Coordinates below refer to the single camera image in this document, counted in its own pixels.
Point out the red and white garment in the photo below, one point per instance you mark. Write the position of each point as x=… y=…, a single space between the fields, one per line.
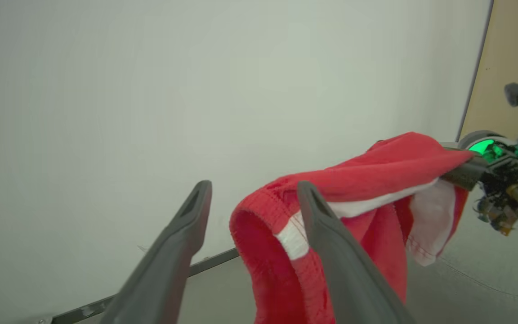
x=376 y=175

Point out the beige partition panel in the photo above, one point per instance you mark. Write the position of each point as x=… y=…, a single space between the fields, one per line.
x=511 y=36

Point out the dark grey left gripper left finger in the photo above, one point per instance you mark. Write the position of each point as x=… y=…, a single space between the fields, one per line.
x=164 y=270

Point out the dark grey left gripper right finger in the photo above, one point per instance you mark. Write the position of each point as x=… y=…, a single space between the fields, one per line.
x=344 y=270

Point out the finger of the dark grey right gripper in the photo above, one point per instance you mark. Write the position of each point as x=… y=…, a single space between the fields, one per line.
x=468 y=173
x=454 y=147

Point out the grey fabric sofa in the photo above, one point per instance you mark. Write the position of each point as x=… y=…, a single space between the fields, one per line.
x=475 y=288

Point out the grey metal partition frame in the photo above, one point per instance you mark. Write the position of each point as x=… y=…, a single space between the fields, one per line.
x=477 y=72

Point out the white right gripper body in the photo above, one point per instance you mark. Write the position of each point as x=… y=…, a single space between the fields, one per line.
x=511 y=180

